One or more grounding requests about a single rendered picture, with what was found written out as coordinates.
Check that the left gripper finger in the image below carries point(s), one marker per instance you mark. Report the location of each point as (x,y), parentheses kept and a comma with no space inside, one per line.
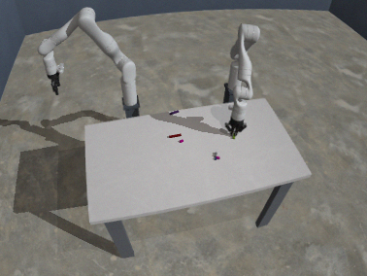
(238,129)
(230,129)

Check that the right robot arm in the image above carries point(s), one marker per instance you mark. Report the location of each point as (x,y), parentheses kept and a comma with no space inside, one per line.
(85,19)

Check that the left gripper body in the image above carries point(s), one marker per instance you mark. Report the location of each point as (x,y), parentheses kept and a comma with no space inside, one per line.
(236,123)

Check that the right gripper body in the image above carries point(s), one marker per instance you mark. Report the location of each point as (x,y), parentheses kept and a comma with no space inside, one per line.
(53,77)

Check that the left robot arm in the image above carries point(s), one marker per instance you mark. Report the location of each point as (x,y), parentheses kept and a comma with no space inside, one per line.
(247,36)

